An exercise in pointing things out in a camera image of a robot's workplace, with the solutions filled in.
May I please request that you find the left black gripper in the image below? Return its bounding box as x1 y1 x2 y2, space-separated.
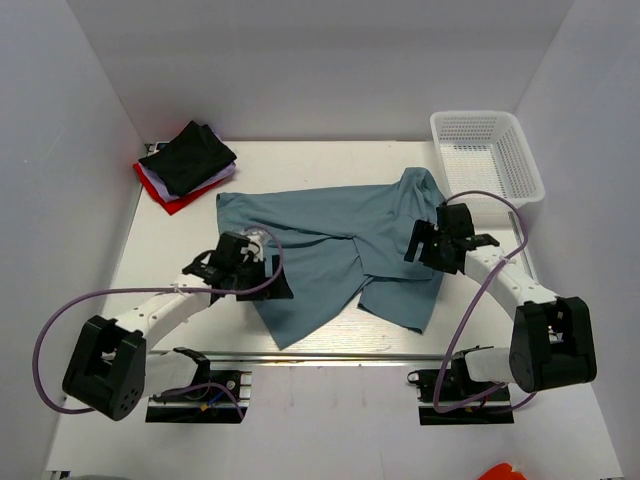
231 254 294 301

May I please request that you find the teal blue t-shirt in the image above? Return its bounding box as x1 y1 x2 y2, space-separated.
216 168 444 349

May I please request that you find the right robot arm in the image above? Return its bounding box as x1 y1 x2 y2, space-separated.
405 204 597 399

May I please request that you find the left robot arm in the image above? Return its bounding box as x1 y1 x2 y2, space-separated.
62 226 293 421

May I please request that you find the white plastic basket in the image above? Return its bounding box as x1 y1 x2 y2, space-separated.
430 110 545 207

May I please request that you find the red folded t-shirt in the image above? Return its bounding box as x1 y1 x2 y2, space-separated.
133 163 235 215

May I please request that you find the black folded t-shirt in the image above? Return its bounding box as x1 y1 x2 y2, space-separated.
140 121 237 197

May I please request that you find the orange object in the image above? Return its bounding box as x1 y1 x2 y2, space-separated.
478 463 527 480

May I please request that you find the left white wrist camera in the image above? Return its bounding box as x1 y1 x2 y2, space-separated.
240 229 265 264

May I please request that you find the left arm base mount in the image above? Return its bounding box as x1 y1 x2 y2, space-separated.
145 367 252 425

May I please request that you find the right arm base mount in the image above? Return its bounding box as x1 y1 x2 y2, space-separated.
407 369 514 426

